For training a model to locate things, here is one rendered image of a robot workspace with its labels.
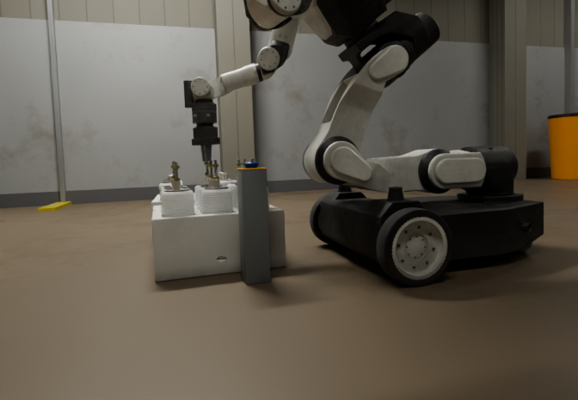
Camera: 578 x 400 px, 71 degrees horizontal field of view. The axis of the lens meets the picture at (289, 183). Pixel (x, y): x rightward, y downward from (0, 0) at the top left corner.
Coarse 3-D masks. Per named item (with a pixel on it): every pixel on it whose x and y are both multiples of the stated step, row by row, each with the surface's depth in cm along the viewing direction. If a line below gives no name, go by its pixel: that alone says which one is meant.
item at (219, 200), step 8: (208, 192) 121; (216, 192) 121; (224, 192) 122; (208, 200) 122; (216, 200) 121; (224, 200) 122; (208, 208) 122; (216, 208) 121; (224, 208) 122; (232, 208) 127
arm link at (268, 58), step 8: (288, 24) 140; (296, 24) 142; (272, 32) 142; (280, 32) 140; (288, 32) 140; (296, 32) 143; (272, 40) 142; (280, 40) 140; (288, 40) 141; (264, 48) 139; (272, 48) 139; (280, 48) 139; (288, 48) 141; (264, 56) 139; (272, 56) 139; (280, 56) 140; (288, 56) 143; (264, 64) 139; (272, 64) 140; (280, 64) 140
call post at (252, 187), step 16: (240, 176) 109; (256, 176) 108; (240, 192) 110; (256, 192) 108; (240, 208) 111; (256, 208) 109; (240, 224) 112; (256, 224) 109; (240, 240) 113; (256, 240) 109; (240, 256) 115; (256, 256) 109; (256, 272) 110
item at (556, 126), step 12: (552, 120) 454; (564, 120) 442; (576, 120) 436; (552, 132) 456; (564, 132) 443; (576, 132) 437; (552, 144) 458; (564, 144) 444; (576, 144) 438; (552, 156) 459; (564, 156) 446; (576, 156) 439; (552, 168) 461; (564, 168) 447; (576, 168) 441
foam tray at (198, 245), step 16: (160, 208) 139; (272, 208) 129; (160, 224) 114; (176, 224) 115; (192, 224) 116; (208, 224) 118; (224, 224) 119; (272, 224) 124; (160, 240) 114; (176, 240) 115; (192, 240) 117; (208, 240) 118; (224, 240) 120; (272, 240) 124; (160, 256) 114; (176, 256) 116; (192, 256) 117; (208, 256) 118; (224, 256) 120; (272, 256) 124; (160, 272) 114; (176, 272) 116; (192, 272) 117; (208, 272) 119; (224, 272) 120
